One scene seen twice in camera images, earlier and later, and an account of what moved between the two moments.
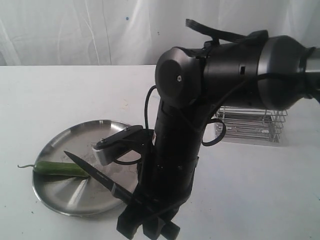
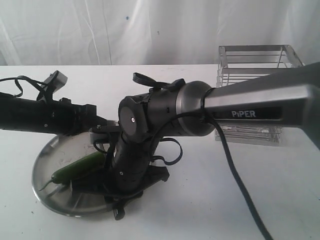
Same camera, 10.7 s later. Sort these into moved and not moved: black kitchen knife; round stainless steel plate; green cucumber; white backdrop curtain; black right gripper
Moved: black kitchen knife; black right gripper; green cucumber
Not moved: white backdrop curtain; round stainless steel plate
